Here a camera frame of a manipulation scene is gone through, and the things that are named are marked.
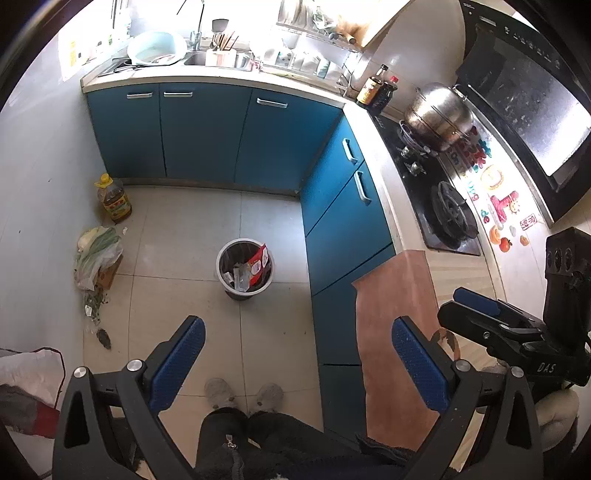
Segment white bag with red handle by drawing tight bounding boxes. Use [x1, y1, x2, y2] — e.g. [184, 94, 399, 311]
[0, 348, 65, 409]

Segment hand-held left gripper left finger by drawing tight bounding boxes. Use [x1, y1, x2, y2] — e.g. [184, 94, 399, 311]
[53, 315, 207, 480]

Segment light blue plastic basin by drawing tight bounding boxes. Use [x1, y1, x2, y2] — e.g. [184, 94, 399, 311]
[127, 31, 188, 65]

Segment brown soy sauce bottle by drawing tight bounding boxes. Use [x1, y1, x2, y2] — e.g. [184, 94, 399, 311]
[356, 65, 390, 108]

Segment colourful wall stickers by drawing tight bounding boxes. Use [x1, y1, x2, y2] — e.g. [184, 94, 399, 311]
[445, 127, 539, 252]

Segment green vegetable scraps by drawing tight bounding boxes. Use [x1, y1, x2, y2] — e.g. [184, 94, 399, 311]
[83, 290, 110, 322]

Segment plastic bag of vegetables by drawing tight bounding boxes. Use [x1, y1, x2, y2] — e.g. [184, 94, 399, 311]
[75, 226, 124, 291]

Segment red snack packet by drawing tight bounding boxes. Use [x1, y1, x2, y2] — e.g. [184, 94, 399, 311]
[248, 244, 270, 280]

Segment clear plastic wrapper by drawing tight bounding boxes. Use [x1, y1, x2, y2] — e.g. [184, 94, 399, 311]
[232, 262, 253, 292]

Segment yellow cooking oil bottle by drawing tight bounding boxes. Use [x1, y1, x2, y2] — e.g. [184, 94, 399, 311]
[95, 174, 133, 224]

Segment person's left leg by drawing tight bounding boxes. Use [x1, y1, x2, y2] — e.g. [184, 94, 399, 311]
[196, 407, 250, 480]

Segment person's right leg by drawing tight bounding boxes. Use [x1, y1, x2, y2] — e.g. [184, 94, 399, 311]
[247, 411, 416, 480]

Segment blue kitchen cabinets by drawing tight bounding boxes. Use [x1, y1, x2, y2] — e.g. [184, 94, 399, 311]
[87, 82, 397, 437]

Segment brown white scrap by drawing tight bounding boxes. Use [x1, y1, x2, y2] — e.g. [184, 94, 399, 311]
[431, 330, 459, 361]

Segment steel kitchen sink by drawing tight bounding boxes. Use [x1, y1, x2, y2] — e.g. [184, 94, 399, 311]
[184, 50, 256, 71]

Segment small cardboard box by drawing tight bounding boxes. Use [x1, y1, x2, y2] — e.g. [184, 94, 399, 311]
[97, 256, 124, 289]

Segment person's leg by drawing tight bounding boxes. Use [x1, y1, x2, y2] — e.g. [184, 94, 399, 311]
[196, 407, 250, 480]
[247, 411, 416, 480]

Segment black gas stove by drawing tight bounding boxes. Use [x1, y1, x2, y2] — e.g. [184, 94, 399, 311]
[374, 115, 482, 257]

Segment steel dish rack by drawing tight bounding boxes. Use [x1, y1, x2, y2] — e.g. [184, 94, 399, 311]
[259, 0, 365, 81]

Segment steel faucet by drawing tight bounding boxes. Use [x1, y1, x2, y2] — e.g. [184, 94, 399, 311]
[178, 0, 206, 51]

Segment stainless steel pot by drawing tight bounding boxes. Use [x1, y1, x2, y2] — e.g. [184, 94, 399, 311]
[404, 82, 476, 152]

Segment white chopstick holder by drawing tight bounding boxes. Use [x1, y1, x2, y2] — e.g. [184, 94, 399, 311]
[205, 48, 238, 68]

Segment red grey cloth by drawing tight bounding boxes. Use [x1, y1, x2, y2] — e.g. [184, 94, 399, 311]
[0, 384, 61, 435]

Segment wooden wall cabinet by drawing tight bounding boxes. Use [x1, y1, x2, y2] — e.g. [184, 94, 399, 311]
[359, 0, 413, 49]

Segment grey round trash bin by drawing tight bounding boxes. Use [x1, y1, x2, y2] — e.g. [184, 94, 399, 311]
[216, 239, 274, 302]

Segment grey fuzzy slipper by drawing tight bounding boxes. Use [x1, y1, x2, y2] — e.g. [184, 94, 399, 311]
[204, 378, 237, 409]
[255, 383, 284, 414]

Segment yellow wall notice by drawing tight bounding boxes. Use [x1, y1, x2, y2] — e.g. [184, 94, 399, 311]
[60, 32, 80, 82]

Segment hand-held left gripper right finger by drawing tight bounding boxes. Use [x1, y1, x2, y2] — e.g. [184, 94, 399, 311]
[392, 316, 541, 480]

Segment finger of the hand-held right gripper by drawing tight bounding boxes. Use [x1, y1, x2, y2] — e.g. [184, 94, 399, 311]
[438, 300, 546, 354]
[453, 287, 548, 330]

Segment dark bottle with red cap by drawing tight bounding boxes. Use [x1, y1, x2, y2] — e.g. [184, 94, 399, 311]
[376, 76, 399, 114]

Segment person's right forearm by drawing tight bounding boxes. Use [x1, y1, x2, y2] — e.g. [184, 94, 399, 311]
[531, 388, 583, 455]

